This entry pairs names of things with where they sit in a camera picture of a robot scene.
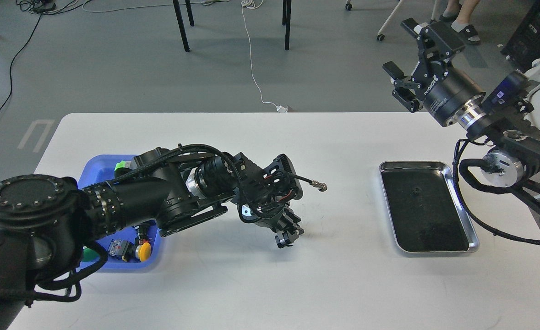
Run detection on black square button switch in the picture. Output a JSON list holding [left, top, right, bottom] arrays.
[[133, 223, 151, 246]]

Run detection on white rolling chair base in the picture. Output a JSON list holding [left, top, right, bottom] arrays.
[[344, 0, 440, 42]]

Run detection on white cable on floor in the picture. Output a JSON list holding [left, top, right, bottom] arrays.
[[240, 0, 289, 112]]

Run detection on green push button switch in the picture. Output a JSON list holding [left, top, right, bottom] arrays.
[[82, 247, 98, 263]]

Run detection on black equipment case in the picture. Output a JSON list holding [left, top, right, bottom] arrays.
[[501, 0, 540, 72]]

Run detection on black table legs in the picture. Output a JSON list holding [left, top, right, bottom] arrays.
[[172, 0, 292, 52]]

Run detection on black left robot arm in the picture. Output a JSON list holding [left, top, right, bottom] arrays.
[[0, 144, 327, 330]]

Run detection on person foot in sandal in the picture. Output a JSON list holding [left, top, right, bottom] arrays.
[[451, 21, 481, 44]]

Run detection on yellow push button switch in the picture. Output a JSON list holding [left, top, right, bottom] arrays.
[[107, 239, 152, 262]]

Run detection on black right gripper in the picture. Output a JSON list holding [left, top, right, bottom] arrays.
[[382, 17, 485, 127]]

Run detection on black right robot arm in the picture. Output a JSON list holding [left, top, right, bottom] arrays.
[[382, 18, 540, 217]]

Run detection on black cable on floor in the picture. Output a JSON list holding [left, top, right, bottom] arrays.
[[0, 0, 92, 174]]

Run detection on green white switch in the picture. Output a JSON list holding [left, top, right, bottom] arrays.
[[114, 160, 130, 171]]

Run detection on blue plastic tray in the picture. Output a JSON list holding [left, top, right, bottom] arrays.
[[78, 154, 162, 272]]

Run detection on silver metal tray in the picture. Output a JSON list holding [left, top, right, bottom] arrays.
[[379, 161, 480, 256]]

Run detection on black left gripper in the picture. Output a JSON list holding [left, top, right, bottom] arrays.
[[242, 204, 305, 248]]

